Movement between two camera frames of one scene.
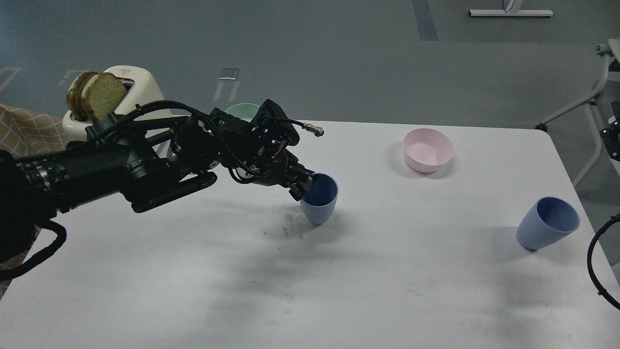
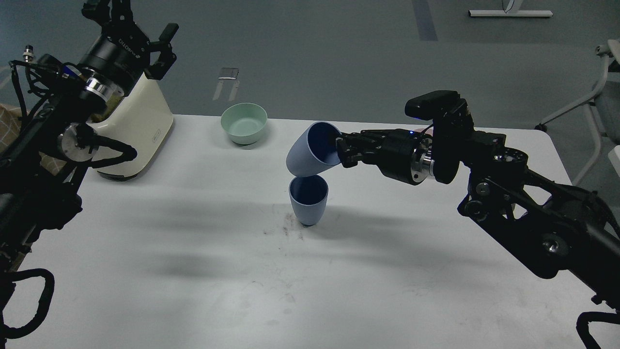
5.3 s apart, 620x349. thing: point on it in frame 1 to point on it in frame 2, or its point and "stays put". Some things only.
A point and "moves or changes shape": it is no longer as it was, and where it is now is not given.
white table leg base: x=510 y=8 stays put
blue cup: x=547 y=220 moves or changes shape
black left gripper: x=257 y=150 to x=120 y=55
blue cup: x=318 y=205 moves or changes shape
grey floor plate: x=228 y=73 stays put
